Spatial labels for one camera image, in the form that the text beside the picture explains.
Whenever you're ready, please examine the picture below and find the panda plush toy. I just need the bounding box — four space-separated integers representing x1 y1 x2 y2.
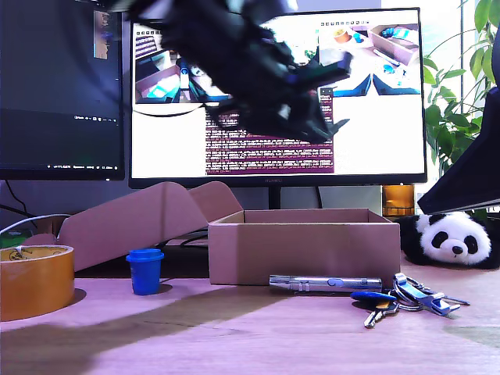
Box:
394 210 500 270

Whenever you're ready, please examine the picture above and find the amber jar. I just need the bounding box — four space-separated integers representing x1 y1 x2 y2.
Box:
381 184 416 218

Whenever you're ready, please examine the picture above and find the thin black cable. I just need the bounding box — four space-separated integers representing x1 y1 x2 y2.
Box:
3 180 32 220

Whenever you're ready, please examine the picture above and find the yellow packing tape roll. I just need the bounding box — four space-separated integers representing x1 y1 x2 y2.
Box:
0 245 76 322

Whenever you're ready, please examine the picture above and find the blue key fob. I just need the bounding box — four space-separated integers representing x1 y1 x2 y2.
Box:
350 291 398 304

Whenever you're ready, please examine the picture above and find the silver metal pen torch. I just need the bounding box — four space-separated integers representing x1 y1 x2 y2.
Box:
268 273 384 294

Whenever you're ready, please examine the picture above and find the small brown cardboard box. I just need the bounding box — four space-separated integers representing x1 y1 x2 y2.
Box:
29 214 67 239

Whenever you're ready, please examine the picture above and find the open brown cardboard box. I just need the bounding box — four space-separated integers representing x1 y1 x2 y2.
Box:
21 180 402 288

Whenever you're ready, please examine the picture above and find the black framed computer monitor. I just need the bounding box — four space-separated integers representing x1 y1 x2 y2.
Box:
127 6 429 212

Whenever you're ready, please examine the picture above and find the green leafy plant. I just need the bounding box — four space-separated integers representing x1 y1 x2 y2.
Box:
421 0 500 177

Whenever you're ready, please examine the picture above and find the silver door key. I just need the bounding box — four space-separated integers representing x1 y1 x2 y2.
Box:
363 300 402 329

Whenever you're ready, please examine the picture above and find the dark screen computer monitor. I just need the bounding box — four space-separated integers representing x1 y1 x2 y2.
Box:
0 0 126 181

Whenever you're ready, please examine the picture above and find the metal key ring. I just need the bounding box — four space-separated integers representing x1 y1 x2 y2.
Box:
391 277 429 313

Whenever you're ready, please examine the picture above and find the green white snack bag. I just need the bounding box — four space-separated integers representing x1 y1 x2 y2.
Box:
0 229 34 248

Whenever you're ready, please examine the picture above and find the white cable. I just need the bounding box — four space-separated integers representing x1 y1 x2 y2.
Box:
0 212 73 239

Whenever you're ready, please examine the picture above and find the small blue lidded cup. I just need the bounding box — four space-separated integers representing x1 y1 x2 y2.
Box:
125 248 165 296

